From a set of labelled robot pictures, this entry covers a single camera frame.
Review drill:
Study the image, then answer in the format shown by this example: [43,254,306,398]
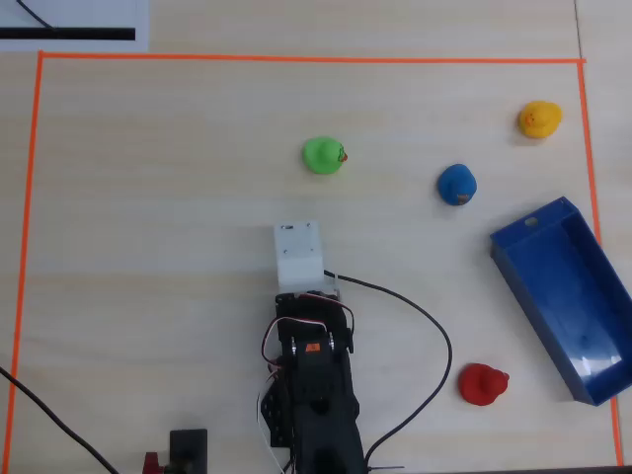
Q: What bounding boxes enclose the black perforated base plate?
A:
[259,379,297,448]

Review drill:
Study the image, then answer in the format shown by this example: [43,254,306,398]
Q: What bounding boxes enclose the green rubber duck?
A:
[301,136,350,176]

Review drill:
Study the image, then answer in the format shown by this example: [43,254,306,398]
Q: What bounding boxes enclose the yellow rubber duck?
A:
[517,101,564,139]

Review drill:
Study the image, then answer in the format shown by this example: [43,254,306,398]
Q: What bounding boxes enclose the black strip on paper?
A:
[0,28,136,41]

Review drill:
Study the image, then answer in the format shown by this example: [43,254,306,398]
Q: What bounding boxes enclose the red rubber duck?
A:
[458,362,511,408]

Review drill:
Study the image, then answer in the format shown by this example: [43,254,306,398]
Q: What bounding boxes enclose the blue rubber duck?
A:
[436,163,479,206]

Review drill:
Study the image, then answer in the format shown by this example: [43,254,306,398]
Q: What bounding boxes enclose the black clamp with red handle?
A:
[142,429,208,474]

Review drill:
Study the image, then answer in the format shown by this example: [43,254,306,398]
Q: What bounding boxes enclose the thin black cable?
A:
[0,365,119,474]

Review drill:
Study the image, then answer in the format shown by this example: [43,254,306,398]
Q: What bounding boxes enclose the red white servo wires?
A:
[255,290,355,474]

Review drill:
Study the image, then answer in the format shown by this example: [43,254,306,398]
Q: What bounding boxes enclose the black cable over paper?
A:
[16,0,58,32]

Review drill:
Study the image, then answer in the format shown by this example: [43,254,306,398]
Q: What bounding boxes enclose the black camera cable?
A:
[323,269,453,474]

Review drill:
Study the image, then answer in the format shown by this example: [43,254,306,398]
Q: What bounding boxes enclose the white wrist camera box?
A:
[274,220,342,302]

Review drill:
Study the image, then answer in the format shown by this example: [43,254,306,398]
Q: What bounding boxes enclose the long horizontal orange tape line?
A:
[38,50,587,65]

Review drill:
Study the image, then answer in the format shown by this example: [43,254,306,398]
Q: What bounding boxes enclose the blue plastic box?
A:
[489,196,632,408]

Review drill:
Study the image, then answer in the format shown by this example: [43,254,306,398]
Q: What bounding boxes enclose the white paper sheet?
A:
[0,0,150,52]

